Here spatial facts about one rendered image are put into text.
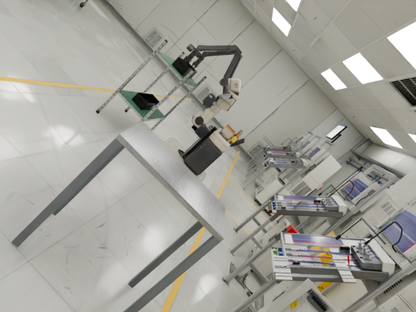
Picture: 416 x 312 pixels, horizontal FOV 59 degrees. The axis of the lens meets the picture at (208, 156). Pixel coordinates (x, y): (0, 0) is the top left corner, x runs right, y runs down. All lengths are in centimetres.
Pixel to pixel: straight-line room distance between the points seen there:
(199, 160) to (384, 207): 206
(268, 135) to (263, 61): 224
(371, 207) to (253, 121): 751
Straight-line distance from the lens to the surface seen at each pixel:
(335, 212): 427
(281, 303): 262
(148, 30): 1214
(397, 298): 307
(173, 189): 173
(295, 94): 1145
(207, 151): 413
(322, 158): 744
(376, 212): 437
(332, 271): 288
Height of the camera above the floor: 134
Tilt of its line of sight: 11 degrees down
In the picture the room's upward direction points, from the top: 48 degrees clockwise
